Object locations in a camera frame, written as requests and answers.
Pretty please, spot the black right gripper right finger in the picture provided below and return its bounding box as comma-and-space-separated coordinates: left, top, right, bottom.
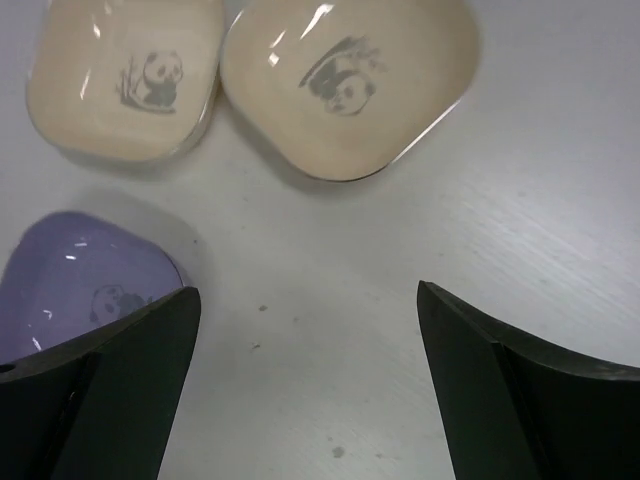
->
417, 281, 639, 479

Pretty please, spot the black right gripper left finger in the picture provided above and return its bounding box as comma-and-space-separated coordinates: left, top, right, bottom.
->
1, 287, 201, 479

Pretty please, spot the purple panda plate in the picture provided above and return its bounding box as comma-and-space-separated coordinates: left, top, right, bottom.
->
1, 212, 185, 363

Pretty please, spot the cream panda plate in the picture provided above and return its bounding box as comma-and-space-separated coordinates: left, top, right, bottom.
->
26, 1, 226, 164
220, 1, 481, 182

